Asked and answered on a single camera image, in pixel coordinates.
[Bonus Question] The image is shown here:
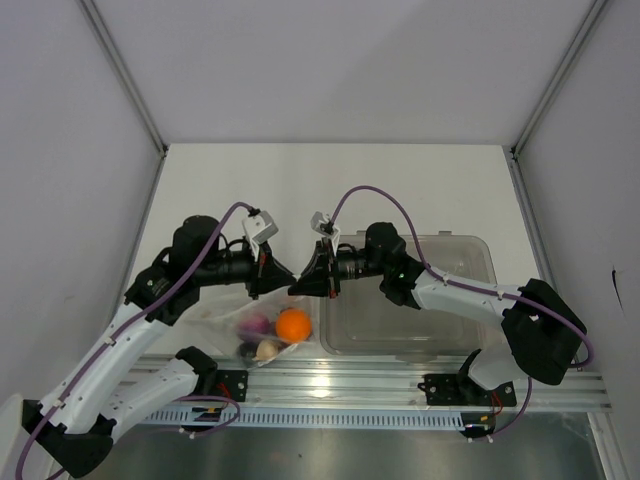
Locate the left aluminium frame post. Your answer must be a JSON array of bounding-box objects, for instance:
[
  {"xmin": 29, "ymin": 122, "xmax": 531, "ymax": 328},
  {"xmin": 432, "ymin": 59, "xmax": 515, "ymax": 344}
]
[{"xmin": 76, "ymin": 0, "xmax": 168, "ymax": 157}]

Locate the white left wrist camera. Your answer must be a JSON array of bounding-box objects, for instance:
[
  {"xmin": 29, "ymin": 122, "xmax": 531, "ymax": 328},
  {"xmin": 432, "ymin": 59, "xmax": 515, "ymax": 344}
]
[{"xmin": 242, "ymin": 209, "xmax": 279, "ymax": 255}]

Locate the dark chocolate donut toy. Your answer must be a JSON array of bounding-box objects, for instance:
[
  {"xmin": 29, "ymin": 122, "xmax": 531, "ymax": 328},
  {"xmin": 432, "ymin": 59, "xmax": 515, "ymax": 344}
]
[{"xmin": 236, "ymin": 342, "xmax": 258, "ymax": 362}]

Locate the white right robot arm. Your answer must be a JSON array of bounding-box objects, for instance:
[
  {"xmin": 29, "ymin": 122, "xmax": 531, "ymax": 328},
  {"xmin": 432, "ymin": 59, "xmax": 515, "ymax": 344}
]
[{"xmin": 288, "ymin": 222, "xmax": 588, "ymax": 404}]

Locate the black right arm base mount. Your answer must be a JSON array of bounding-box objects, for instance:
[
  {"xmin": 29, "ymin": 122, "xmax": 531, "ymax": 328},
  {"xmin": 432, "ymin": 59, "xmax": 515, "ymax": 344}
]
[{"xmin": 417, "ymin": 373, "xmax": 517, "ymax": 407}]

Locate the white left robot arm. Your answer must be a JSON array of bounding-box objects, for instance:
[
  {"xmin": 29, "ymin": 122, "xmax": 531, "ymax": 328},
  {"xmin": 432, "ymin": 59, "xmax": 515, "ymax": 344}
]
[{"xmin": 22, "ymin": 209, "xmax": 295, "ymax": 478}]

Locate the clear plastic food container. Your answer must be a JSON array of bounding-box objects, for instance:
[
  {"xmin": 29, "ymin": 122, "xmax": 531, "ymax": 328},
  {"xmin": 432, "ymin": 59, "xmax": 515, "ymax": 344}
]
[{"xmin": 319, "ymin": 229, "xmax": 506, "ymax": 357}]

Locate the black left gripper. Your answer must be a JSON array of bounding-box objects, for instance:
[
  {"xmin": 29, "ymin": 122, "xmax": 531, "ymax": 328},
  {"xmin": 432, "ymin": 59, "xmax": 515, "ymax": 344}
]
[{"xmin": 195, "ymin": 237, "xmax": 296, "ymax": 300}]

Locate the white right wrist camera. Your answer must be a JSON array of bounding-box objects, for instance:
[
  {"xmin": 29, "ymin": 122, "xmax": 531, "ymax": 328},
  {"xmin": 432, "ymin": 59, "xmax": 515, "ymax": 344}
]
[{"xmin": 310, "ymin": 211, "xmax": 341, "ymax": 253}]

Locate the right aluminium frame post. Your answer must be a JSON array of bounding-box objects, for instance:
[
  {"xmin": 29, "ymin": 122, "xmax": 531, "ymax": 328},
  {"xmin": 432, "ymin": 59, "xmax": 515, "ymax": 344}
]
[{"xmin": 510, "ymin": 0, "xmax": 611, "ymax": 159}]

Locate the purple donut toy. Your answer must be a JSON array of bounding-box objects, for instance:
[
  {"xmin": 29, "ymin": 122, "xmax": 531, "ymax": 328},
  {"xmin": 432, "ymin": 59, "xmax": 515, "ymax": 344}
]
[{"xmin": 236, "ymin": 313, "xmax": 271, "ymax": 342}]

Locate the aluminium frame post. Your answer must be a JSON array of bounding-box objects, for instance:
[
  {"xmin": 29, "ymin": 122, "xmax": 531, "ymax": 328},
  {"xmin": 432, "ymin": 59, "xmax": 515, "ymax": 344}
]
[
  {"xmin": 76, "ymin": 0, "xmax": 168, "ymax": 157},
  {"xmin": 510, "ymin": 0, "xmax": 611, "ymax": 159}
]

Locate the white slotted cable duct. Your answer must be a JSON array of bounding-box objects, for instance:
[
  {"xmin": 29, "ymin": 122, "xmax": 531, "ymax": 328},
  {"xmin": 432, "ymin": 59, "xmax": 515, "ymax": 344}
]
[{"xmin": 143, "ymin": 406, "xmax": 464, "ymax": 431}]

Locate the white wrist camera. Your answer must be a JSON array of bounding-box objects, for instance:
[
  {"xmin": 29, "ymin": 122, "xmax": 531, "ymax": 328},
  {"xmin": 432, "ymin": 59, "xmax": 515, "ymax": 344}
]
[
  {"xmin": 310, "ymin": 211, "xmax": 341, "ymax": 253},
  {"xmin": 242, "ymin": 209, "xmax": 279, "ymax": 255}
]

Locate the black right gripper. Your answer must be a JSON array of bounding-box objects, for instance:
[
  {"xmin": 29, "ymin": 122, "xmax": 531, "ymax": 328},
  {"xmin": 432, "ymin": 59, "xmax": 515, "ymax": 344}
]
[{"xmin": 288, "ymin": 238, "xmax": 388, "ymax": 300}]

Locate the orange fruit toy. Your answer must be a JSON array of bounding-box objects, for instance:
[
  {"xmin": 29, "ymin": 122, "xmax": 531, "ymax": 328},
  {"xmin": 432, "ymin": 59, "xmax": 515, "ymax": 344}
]
[{"xmin": 275, "ymin": 309, "xmax": 312, "ymax": 344}]

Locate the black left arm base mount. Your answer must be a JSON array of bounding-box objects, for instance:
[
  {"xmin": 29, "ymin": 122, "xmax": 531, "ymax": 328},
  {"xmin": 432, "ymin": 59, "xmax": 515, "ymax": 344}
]
[{"xmin": 202, "ymin": 370, "xmax": 249, "ymax": 402}]

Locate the clear zip top bag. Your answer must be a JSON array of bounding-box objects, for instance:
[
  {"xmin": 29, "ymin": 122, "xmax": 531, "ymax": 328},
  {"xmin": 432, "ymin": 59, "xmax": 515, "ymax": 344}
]
[{"xmin": 183, "ymin": 288, "xmax": 318, "ymax": 369}]

